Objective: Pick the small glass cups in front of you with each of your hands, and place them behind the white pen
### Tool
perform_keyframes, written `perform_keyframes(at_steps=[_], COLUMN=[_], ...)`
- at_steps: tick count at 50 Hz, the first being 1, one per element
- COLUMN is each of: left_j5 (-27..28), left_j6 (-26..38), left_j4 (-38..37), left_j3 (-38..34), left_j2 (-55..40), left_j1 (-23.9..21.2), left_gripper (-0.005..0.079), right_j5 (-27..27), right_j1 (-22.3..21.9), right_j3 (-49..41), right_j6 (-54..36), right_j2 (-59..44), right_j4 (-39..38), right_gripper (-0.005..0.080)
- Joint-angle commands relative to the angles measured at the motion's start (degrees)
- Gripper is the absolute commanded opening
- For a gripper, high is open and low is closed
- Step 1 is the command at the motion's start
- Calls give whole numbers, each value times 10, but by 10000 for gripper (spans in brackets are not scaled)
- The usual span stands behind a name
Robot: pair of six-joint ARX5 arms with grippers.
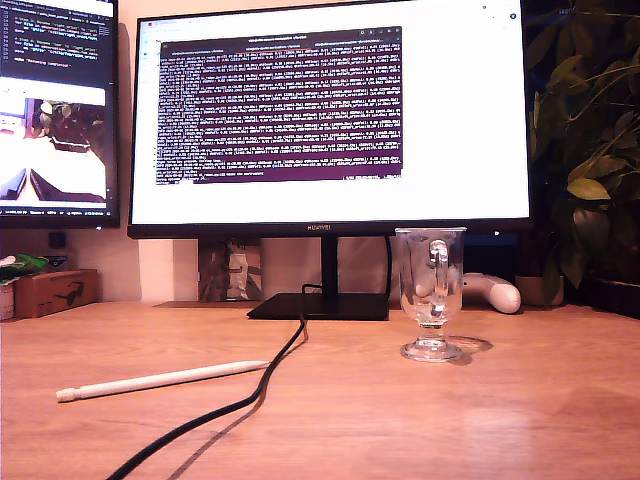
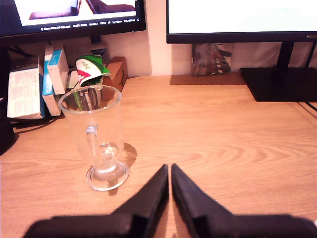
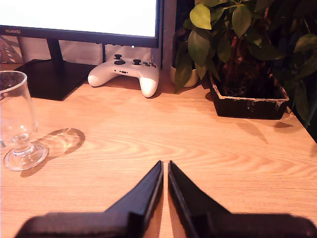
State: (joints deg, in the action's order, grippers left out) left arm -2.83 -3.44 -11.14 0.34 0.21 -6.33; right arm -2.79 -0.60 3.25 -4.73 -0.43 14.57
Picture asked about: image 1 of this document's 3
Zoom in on pale plant pot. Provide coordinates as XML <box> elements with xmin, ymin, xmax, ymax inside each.
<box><xmin>514</xmin><ymin>273</ymin><xmax>566</xmax><ymax>307</ymax></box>

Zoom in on black monitor showing code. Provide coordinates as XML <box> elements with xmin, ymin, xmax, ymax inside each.
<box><xmin>0</xmin><ymin>0</ymin><xmax>122</xmax><ymax>230</ymax></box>

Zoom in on black planter box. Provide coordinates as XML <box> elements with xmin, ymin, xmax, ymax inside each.
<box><xmin>567</xmin><ymin>277</ymin><xmax>640</xmax><ymax>319</ymax></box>

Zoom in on green leafy houseplant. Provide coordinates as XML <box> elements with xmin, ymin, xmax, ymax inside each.
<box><xmin>522</xmin><ymin>0</ymin><xmax>640</xmax><ymax>291</ymax></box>

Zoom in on small footed glass cup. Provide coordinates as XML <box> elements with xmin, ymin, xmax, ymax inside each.
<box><xmin>394</xmin><ymin>227</ymin><xmax>467</xmax><ymax>364</ymax></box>

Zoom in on thin black monitor cable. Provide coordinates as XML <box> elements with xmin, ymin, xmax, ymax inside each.
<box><xmin>383</xmin><ymin>235</ymin><xmax>394</xmax><ymax>296</ymax></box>

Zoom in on white game controller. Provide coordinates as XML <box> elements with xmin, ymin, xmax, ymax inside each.
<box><xmin>462</xmin><ymin>272</ymin><xmax>523</xmax><ymax>315</ymax></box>

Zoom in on large black Huawei monitor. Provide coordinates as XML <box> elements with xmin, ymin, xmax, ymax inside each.
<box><xmin>127</xmin><ymin>0</ymin><xmax>534</xmax><ymax>321</ymax></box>

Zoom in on green and white packet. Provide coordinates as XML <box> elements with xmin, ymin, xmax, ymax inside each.
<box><xmin>0</xmin><ymin>253</ymin><xmax>50</xmax><ymax>286</ymax></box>

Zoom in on white pen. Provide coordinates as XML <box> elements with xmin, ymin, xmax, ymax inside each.
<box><xmin>55</xmin><ymin>359</ymin><xmax>271</xmax><ymax>403</ymax></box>

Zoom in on thick black table cable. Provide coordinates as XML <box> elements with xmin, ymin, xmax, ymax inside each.
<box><xmin>104</xmin><ymin>282</ymin><xmax>325</xmax><ymax>480</ymax></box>

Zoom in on small white box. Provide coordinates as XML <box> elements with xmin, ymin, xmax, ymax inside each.
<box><xmin>0</xmin><ymin>282</ymin><xmax>16</xmax><ymax>321</ymax></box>

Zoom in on brown cardboard box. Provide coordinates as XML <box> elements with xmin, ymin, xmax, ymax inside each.
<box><xmin>13</xmin><ymin>268</ymin><xmax>99</xmax><ymax>319</ymax></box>

